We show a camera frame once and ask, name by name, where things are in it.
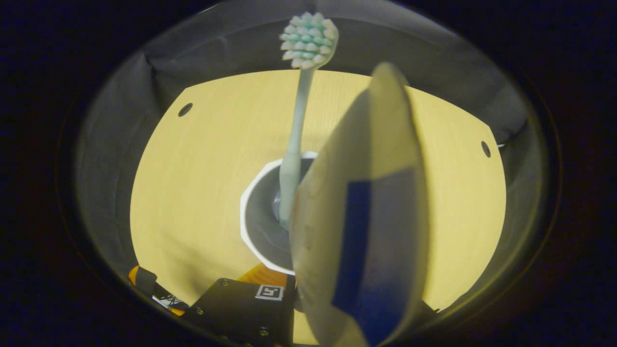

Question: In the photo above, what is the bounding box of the pale green toothbrush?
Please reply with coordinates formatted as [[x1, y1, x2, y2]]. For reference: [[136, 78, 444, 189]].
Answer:
[[278, 12, 339, 231]]

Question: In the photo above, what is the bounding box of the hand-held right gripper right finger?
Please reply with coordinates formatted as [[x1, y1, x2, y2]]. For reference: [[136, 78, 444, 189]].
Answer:
[[417, 299, 440, 321]]

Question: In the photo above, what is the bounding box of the white cup with wooden handle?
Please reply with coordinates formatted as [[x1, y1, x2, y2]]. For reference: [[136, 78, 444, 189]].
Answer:
[[240, 151, 319, 276]]

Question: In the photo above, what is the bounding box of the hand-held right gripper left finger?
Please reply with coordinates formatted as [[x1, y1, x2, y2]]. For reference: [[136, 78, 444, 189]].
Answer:
[[183, 263, 297, 347]]

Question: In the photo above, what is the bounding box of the light wooden desktop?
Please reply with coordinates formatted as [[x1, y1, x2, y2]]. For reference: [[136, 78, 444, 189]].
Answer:
[[129, 69, 508, 346]]

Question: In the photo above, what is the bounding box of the white and blue toothpaste tube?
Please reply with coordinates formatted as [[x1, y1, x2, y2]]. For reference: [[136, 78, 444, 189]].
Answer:
[[289, 62, 430, 347]]

